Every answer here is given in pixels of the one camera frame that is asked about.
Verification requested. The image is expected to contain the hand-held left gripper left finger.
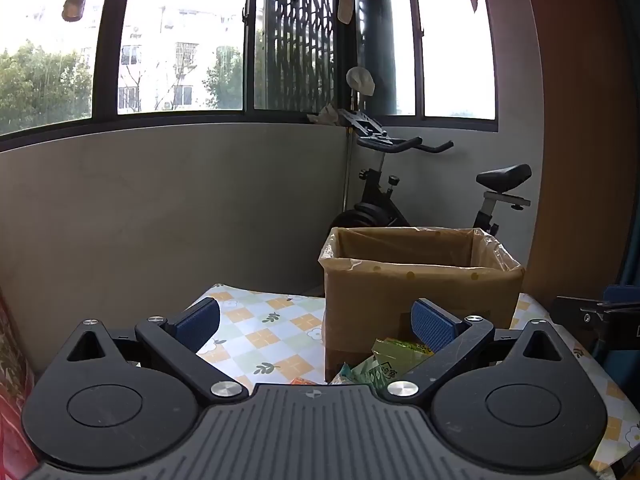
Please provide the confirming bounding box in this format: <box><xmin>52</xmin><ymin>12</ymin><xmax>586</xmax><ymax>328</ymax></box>
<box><xmin>64</xmin><ymin>297</ymin><xmax>249</xmax><ymax>406</ymax></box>

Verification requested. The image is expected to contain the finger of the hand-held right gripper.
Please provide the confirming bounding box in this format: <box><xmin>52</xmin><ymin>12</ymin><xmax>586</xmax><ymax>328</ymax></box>
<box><xmin>555</xmin><ymin>296</ymin><xmax>607</xmax><ymax>330</ymax></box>

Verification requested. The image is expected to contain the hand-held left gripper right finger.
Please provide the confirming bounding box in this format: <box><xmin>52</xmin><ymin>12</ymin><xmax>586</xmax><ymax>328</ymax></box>
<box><xmin>380</xmin><ymin>297</ymin><xmax>572</xmax><ymax>405</ymax></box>

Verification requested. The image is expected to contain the taped cardboard box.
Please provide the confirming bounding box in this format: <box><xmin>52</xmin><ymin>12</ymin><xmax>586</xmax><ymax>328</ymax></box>
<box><xmin>318</xmin><ymin>226</ymin><xmax>526</xmax><ymax>383</ymax></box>

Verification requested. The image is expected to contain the pale green snack packet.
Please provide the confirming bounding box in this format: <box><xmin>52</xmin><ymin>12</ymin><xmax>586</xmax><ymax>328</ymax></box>
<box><xmin>329</xmin><ymin>360</ymin><xmax>382</xmax><ymax>387</ymax></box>

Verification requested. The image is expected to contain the floral checked tablecloth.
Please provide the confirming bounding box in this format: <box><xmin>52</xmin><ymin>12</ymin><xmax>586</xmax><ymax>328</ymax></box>
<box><xmin>182</xmin><ymin>282</ymin><xmax>640</xmax><ymax>480</ymax></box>

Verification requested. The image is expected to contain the black exercise bike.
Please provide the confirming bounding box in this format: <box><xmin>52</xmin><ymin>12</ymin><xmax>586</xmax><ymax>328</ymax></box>
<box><xmin>327</xmin><ymin>109</ymin><xmax>533</xmax><ymax>241</ymax></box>

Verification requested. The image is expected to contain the wooden cabinet panel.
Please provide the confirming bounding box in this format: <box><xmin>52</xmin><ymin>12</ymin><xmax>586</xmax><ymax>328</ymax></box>
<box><xmin>517</xmin><ymin>0</ymin><xmax>640</xmax><ymax>306</ymax></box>

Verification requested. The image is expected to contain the red printed box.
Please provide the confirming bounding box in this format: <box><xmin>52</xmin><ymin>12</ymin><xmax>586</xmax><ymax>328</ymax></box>
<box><xmin>0</xmin><ymin>287</ymin><xmax>38</xmax><ymax>480</ymax></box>

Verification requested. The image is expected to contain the crumpled cloth on sill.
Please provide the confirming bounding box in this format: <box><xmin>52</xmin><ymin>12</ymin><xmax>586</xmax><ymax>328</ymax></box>
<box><xmin>306</xmin><ymin>104</ymin><xmax>353</xmax><ymax>127</ymax></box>

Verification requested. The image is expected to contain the mop with pale head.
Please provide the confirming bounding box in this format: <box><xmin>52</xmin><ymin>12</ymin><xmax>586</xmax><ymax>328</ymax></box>
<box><xmin>342</xmin><ymin>66</ymin><xmax>377</xmax><ymax>216</ymax></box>

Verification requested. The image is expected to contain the perforated metal screen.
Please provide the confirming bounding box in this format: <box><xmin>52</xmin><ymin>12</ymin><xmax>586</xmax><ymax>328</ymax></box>
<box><xmin>259</xmin><ymin>0</ymin><xmax>337</xmax><ymax>111</ymax></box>

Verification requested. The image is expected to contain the dark window frame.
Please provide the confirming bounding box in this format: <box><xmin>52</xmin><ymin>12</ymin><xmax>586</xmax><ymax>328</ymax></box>
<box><xmin>0</xmin><ymin>0</ymin><xmax>500</xmax><ymax>153</ymax></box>

